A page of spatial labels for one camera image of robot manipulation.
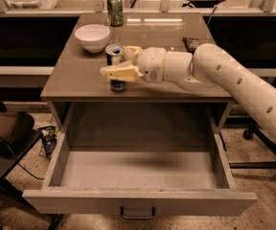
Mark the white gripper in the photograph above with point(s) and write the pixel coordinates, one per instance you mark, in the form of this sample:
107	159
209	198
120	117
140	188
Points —
151	62

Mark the redbull can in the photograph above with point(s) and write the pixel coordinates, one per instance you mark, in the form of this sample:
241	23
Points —
114	53

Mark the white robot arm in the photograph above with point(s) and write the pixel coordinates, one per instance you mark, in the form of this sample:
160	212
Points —
208	68

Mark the white bowl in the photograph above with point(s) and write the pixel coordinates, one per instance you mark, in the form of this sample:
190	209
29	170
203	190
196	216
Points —
93	37

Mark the green soda can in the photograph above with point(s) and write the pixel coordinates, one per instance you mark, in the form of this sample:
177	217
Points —
115	12

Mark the grey cabinet table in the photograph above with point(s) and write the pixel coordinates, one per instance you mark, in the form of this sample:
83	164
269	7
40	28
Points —
76	76

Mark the dark snack packet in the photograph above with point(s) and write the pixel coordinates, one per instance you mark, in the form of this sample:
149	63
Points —
191	44

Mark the open grey drawer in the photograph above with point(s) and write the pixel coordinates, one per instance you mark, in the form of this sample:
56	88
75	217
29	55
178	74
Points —
140	155

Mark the dark side table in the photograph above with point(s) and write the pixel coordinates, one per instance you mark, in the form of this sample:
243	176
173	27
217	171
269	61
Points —
9	162

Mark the black drawer handle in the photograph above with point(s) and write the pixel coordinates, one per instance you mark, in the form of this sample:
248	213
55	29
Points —
137	214

